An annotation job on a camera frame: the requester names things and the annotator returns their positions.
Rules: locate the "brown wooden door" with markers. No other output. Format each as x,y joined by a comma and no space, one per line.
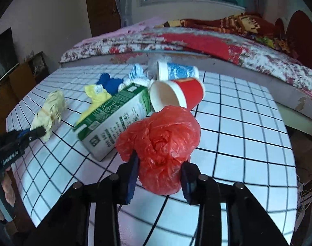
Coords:
102,7

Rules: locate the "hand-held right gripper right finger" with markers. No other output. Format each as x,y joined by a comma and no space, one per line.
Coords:
188,182

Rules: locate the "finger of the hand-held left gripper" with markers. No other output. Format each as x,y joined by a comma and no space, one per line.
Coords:
37,134
22,133

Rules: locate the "blue crumpled cloth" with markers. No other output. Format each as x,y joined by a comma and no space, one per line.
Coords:
110,83

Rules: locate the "red padded headboard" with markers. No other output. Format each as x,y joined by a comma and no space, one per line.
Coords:
299,30

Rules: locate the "red plastic bag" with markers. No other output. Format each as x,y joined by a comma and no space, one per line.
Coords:
163,143

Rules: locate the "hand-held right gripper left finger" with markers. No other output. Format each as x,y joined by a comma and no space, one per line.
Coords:
131,178

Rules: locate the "beige paper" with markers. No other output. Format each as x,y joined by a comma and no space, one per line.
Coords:
52,107

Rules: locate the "black television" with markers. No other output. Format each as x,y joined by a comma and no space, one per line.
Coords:
3,53

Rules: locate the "checked white tablecloth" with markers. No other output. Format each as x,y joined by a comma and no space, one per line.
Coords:
235,123

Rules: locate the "wooden cabinet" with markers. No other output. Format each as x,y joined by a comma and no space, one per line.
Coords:
20,82

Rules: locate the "red patterned blanket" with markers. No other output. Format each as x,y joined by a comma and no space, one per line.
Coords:
235,23

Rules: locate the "red paper cup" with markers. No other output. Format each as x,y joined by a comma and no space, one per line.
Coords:
191,89

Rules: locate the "pink bed sheet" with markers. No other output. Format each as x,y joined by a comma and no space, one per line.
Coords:
125,32

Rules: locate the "clear plastic bag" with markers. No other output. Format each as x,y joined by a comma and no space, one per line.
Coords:
152,66

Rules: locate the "person's left hand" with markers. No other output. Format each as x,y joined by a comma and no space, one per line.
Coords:
8,192

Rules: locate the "bed with floral bedding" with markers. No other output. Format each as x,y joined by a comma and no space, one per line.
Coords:
197,43

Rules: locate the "green and white milk carton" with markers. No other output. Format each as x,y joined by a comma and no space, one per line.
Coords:
112,117

